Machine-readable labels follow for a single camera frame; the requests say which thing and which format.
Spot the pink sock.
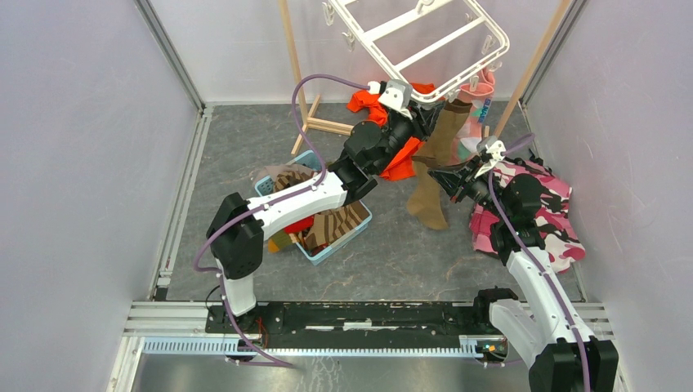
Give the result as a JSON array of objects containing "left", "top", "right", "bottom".
[
  {"left": 453, "top": 98, "right": 491, "bottom": 162},
  {"left": 458, "top": 68, "right": 495, "bottom": 104}
]

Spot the light blue basket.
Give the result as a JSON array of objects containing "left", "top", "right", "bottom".
[{"left": 254, "top": 150, "right": 373, "bottom": 265}]

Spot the pink camouflage backpack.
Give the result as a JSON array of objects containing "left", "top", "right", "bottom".
[{"left": 469, "top": 156, "right": 586, "bottom": 273}]

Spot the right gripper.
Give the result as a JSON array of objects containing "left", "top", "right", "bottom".
[{"left": 428, "top": 154, "right": 510, "bottom": 221}]

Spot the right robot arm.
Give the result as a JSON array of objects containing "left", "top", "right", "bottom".
[{"left": 428, "top": 163, "right": 619, "bottom": 391}]

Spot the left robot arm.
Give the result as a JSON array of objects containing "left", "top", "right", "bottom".
[{"left": 207, "top": 103, "right": 432, "bottom": 333}]

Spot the orange shirt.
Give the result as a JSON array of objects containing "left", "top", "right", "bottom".
[{"left": 346, "top": 82, "right": 425, "bottom": 181}]

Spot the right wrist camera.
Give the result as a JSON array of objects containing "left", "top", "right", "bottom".
[{"left": 475, "top": 136, "right": 507, "bottom": 178}]

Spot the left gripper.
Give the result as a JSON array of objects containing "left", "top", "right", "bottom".
[{"left": 373, "top": 95, "right": 446, "bottom": 175}]

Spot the pile of socks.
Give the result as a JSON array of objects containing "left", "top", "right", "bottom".
[{"left": 259, "top": 164, "right": 370, "bottom": 258}]

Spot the white clip hanger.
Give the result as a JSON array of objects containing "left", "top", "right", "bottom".
[{"left": 322, "top": 1, "right": 510, "bottom": 104}]

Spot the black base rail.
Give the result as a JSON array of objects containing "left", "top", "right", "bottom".
[{"left": 204, "top": 301, "right": 510, "bottom": 356}]

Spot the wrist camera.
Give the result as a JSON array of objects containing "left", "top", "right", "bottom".
[
  {"left": 475, "top": 136, "right": 507, "bottom": 178},
  {"left": 367, "top": 79, "right": 414, "bottom": 119}
]

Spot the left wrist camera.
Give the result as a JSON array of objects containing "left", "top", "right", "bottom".
[{"left": 367, "top": 79, "right": 414, "bottom": 119}]

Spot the brown tan sock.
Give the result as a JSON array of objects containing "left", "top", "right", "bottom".
[
  {"left": 406, "top": 156, "right": 449, "bottom": 230},
  {"left": 417, "top": 100, "right": 472, "bottom": 166}
]

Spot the wooden drying rack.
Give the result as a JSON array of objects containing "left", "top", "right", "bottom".
[{"left": 278, "top": 0, "right": 577, "bottom": 155}]

